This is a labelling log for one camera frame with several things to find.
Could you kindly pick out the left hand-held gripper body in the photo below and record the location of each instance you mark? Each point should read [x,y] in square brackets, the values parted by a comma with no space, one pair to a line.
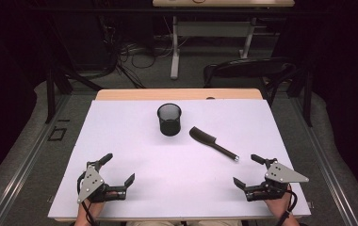
[89,183]

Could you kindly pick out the person's right hand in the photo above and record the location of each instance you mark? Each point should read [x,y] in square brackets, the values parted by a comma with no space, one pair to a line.
[279,207]

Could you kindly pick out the white table mat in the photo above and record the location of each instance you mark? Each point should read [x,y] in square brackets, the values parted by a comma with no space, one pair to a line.
[174,175]

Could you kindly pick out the aluminium floor rail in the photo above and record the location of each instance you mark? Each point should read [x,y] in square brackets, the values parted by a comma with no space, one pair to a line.
[20,175]
[328,175]

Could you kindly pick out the black horizontal bar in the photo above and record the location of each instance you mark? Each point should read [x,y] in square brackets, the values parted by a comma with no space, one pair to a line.
[105,11]

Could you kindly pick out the black mesh pen cup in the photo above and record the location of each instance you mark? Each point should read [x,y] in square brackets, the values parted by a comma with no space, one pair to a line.
[169,125]

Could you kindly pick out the wooden table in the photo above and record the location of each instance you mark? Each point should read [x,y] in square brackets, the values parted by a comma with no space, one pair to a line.
[155,94]

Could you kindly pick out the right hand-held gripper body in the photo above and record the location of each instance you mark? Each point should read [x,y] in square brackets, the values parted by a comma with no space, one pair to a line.
[280,174]

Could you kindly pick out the black metal stand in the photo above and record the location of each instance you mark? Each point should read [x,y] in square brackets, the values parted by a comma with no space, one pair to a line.
[51,94]
[307,100]

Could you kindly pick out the person's left hand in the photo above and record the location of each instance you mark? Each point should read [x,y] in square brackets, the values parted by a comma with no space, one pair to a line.
[89,209]

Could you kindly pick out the dark table grommet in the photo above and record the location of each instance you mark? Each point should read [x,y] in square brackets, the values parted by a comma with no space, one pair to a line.
[210,98]

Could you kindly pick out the white-framed wooden desk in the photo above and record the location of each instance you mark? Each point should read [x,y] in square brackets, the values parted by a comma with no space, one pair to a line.
[211,29]

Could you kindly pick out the black chair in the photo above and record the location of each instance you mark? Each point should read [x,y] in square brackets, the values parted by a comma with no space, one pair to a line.
[249,69]

